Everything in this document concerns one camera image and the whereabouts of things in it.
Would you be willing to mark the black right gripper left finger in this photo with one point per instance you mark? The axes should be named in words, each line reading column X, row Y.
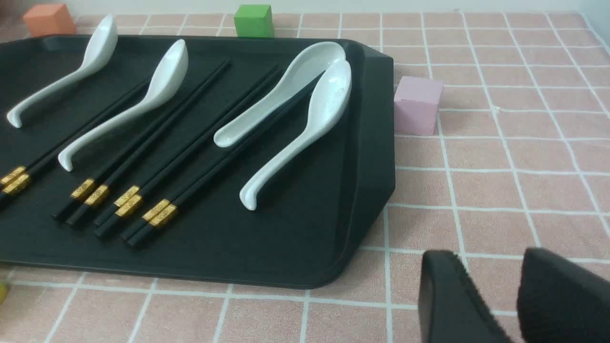
column 450, row 307

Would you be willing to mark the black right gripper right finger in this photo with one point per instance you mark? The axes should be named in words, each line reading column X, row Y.
column 559, row 301

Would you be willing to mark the pink checkered tablecloth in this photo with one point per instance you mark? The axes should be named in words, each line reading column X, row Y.
column 520, row 159

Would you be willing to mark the pink cube block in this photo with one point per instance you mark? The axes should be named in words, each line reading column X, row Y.
column 416, row 105

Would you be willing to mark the black plastic tray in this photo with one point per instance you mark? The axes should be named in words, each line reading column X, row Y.
column 310, row 217

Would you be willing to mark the white ceramic spoon right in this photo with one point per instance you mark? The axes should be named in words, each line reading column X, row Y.
column 326, row 107

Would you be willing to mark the white ceramic spoon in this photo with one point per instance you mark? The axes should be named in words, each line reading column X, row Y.
column 326, row 107
column 99, row 51
column 165, row 82

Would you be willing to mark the white ceramic spoon upturned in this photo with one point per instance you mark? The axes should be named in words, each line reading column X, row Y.
column 306, row 66

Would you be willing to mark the green cube block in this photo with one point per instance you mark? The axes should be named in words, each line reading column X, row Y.
column 254, row 21

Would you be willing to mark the white ceramic spoon far left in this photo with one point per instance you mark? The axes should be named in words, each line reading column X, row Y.
column 99, row 51

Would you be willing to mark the yellow block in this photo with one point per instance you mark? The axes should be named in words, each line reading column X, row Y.
column 4, row 289

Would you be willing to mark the orange cube block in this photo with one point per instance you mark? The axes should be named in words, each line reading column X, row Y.
column 49, row 19

